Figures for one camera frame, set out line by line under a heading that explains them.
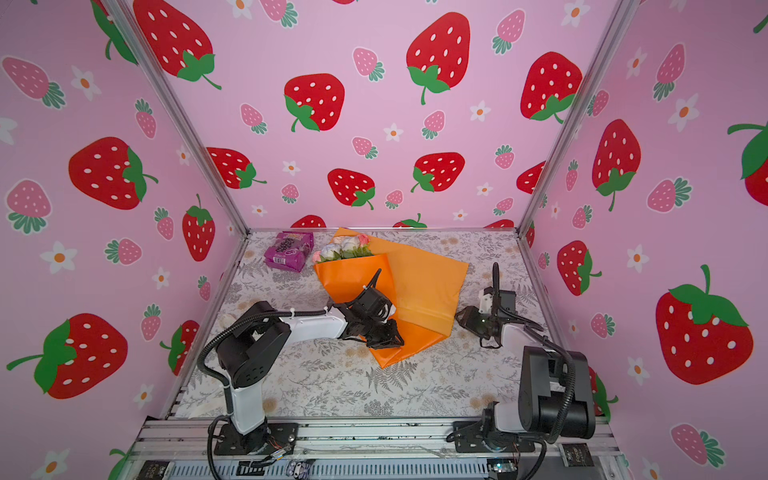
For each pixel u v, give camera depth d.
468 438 0.73
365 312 0.74
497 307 0.73
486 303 0.86
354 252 1.09
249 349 0.49
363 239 1.13
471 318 0.82
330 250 1.07
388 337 0.80
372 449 0.73
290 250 1.07
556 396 0.44
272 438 0.73
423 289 1.02
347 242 1.07
